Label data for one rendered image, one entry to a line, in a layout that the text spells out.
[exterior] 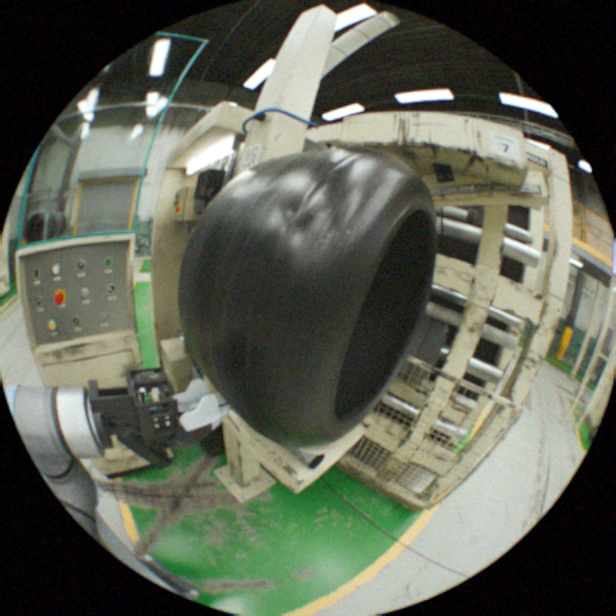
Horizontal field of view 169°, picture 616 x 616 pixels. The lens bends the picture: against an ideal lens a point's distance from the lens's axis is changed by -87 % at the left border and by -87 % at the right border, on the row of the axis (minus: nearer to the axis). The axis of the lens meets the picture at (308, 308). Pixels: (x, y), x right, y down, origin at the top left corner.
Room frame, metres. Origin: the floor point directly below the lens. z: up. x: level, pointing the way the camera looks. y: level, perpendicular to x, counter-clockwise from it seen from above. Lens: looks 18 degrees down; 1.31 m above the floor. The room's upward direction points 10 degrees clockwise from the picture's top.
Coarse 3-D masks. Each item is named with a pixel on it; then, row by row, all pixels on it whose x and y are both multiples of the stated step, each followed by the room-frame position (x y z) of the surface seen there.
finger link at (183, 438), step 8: (208, 424) 0.19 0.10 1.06; (184, 432) 0.15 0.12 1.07; (192, 432) 0.16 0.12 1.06; (200, 432) 0.17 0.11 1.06; (208, 432) 0.18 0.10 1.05; (176, 440) 0.14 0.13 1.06; (184, 440) 0.14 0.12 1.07; (192, 440) 0.15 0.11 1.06; (200, 440) 0.16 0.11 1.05; (176, 448) 0.13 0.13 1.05
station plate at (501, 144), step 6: (492, 132) 0.42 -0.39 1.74; (492, 138) 0.42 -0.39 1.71; (498, 138) 0.41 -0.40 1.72; (504, 138) 0.40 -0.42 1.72; (510, 138) 0.39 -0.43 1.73; (492, 144) 0.43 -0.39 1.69; (498, 144) 0.41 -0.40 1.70; (504, 144) 0.40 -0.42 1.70; (510, 144) 0.39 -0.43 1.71; (516, 144) 0.38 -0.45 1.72; (492, 150) 0.43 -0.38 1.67; (498, 150) 0.42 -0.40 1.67; (504, 150) 0.40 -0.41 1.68; (510, 150) 0.39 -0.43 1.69; (516, 150) 0.38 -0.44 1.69; (510, 156) 0.39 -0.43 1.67; (516, 156) 0.38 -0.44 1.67
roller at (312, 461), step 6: (288, 450) 0.29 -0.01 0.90; (294, 450) 0.29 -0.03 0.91; (300, 450) 0.28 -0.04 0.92; (294, 456) 0.28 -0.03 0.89; (300, 456) 0.27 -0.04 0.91; (306, 456) 0.27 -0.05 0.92; (312, 456) 0.27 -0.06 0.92; (318, 456) 0.27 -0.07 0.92; (324, 456) 0.28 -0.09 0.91; (306, 462) 0.26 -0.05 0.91; (312, 462) 0.26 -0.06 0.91; (318, 462) 0.27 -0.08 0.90; (312, 468) 0.25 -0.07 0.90
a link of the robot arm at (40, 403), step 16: (16, 400) -0.01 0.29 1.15; (32, 400) 0.01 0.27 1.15; (48, 400) 0.03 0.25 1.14; (16, 416) -0.03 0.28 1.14; (32, 416) 0.00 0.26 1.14; (48, 416) 0.02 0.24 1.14; (32, 432) -0.02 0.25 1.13; (48, 432) 0.01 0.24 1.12; (32, 448) -0.03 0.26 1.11; (48, 448) -0.01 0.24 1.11; (64, 448) 0.01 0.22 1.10; (48, 464) -0.03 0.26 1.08; (64, 464) -0.01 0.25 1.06
